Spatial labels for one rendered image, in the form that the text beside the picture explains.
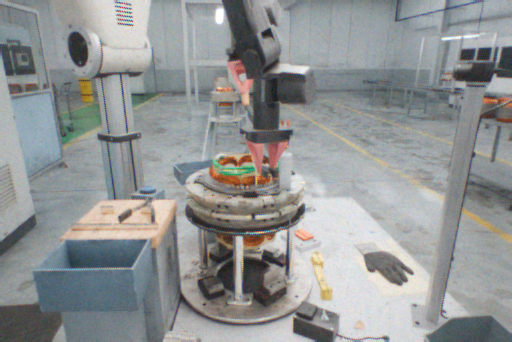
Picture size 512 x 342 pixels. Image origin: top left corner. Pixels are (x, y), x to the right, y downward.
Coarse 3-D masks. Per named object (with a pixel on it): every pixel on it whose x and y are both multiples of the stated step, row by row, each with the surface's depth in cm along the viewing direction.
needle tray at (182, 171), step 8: (208, 160) 123; (176, 168) 114; (184, 168) 120; (192, 168) 121; (200, 168) 123; (176, 176) 116; (184, 176) 110; (184, 184) 111; (208, 232) 121; (208, 240) 122
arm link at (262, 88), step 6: (264, 78) 68; (270, 78) 68; (276, 78) 68; (258, 84) 68; (264, 84) 68; (270, 84) 68; (276, 84) 68; (258, 90) 69; (264, 90) 68; (270, 90) 68; (276, 90) 69; (258, 96) 69; (264, 96) 69; (270, 96) 69; (276, 96) 69; (270, 102) 70
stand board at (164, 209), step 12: (108, 204) 84; (120, 204) 84; (132, 204) 84; (156, 204) 84; (168, 204) 84; (84, 216) 78; (96, 216) 78; (108, 216) 78; (132, 216) 78; (144, 216) 78; (156, 216) 78; (168, 216) 78; (60, 240) 68; (156, 240) 68
